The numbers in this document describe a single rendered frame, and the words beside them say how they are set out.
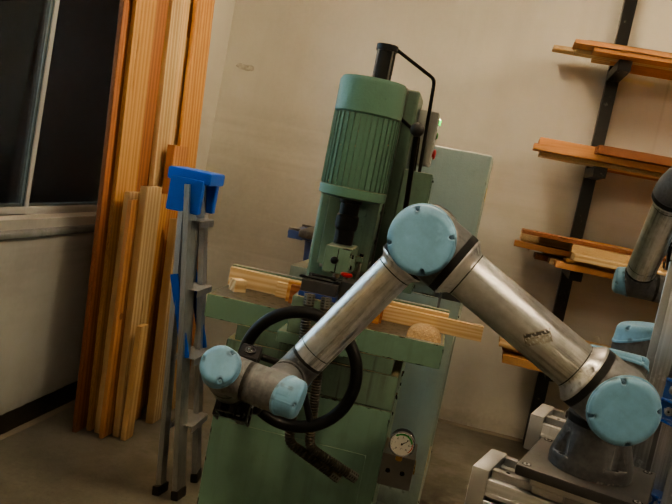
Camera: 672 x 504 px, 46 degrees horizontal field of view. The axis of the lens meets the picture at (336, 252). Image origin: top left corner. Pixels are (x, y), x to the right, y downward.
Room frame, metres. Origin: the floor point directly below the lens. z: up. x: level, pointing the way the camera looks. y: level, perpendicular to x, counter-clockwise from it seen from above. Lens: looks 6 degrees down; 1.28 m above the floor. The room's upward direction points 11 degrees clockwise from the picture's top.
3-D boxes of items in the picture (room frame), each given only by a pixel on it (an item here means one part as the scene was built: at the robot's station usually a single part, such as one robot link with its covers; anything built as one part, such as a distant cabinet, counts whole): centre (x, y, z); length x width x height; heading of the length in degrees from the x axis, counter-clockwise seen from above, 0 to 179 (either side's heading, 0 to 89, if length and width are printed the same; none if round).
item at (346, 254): (2.09, -0.02, 1.03); 0.14 x 0.07 x 0.09; 173
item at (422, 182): (2.26, -0.19, 1.23); 0.09 x 0.08 x 0.15; 173
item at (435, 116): (2.37, -0.19, 1.40); 0.10 x 0.06 x 0.16; 173
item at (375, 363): (2.01, 0.00, 0.82); 0.40 x 0.21 x 0.04; 83
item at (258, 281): (2.09, -0.03, 0.93); 0.60 x 0.02 x 0.05; 83
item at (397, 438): (1.82, -0.24, 0.65); 0.06 x 0.04 x 0.08; 83
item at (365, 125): (2.07, -0.01, 1.35); 0.18 x 0.18 x 0.31
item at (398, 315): (2.05, -0.14, 0.92); 0.55 x 0.02 x 0.04; 83
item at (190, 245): (2.81, 0.49, 0.58); 0.27 x 0.25 x 1.16; 81
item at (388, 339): (1.96, -0.01, 0.87); 0.61 x 0.30 x 0.06; 83
